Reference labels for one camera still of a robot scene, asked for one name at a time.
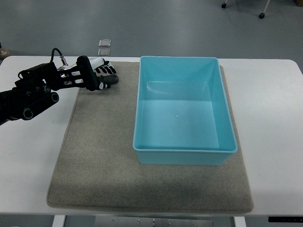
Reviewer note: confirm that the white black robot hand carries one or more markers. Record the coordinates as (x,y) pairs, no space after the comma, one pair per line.
(102,67)

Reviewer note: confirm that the blue plastic box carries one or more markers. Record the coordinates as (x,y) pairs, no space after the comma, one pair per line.
(182,113)

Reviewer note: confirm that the brown hippo toy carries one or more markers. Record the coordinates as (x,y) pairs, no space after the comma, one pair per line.
(110,79)

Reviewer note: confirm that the right caster wheel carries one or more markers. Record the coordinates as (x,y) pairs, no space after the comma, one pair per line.
(262,14)

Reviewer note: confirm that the grey felt mat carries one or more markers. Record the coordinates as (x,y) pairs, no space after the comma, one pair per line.
(98,169)

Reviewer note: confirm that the metal floor plate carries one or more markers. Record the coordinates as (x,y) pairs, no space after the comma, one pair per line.
(104,52)
(104,43)

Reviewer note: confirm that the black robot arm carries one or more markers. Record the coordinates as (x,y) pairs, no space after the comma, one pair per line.
(36,89)

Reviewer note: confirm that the black table control panel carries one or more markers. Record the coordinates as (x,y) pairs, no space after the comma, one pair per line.
(285,219)

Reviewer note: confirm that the lower metal floor plate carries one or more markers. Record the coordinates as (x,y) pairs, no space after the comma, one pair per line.
(104,52)

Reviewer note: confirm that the shoe at left edge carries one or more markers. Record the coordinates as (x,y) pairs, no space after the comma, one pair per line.
(4,53)

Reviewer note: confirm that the upper metal floor plate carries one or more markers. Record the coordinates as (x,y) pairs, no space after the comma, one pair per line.
(104,43)

